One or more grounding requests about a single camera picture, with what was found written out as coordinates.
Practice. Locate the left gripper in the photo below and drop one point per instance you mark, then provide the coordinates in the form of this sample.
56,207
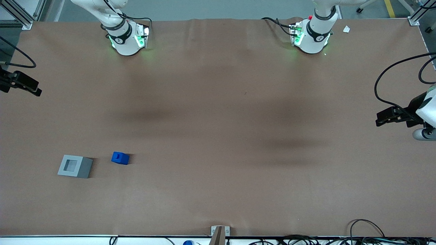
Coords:
412,111

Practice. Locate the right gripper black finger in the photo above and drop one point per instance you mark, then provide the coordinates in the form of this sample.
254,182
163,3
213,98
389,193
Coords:
25,83
4,81

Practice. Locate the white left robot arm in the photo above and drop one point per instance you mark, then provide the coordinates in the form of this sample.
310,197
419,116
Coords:
311,44

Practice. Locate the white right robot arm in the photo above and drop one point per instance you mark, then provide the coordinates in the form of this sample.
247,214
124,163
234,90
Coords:
126,44

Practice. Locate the gray square base block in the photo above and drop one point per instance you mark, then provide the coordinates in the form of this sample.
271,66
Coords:
81,168

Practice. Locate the blue plastic part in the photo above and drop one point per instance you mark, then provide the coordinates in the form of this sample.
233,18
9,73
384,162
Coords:
121,159

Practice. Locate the small black foot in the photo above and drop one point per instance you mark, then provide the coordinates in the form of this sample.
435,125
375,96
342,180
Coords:
429,30

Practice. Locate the small white paper scrap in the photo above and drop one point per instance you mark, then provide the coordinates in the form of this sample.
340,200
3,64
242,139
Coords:
346,29

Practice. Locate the white chair leg with caster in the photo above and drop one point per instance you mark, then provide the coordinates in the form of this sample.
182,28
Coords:
358,10

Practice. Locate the paper table cover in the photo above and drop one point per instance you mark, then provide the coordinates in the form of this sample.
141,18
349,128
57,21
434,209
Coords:
218,102

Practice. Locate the blue round cap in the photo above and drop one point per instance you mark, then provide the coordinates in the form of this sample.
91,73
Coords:
188,243

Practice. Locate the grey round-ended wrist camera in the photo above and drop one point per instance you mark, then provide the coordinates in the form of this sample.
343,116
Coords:
420,134

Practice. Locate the aluminium frame post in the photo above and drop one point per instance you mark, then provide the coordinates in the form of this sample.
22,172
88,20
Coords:
417,17
20,15

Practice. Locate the metal mounting bracket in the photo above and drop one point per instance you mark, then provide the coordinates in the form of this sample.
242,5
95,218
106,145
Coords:
214,229

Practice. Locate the brown camera post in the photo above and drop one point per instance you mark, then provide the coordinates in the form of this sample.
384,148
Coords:
218,238

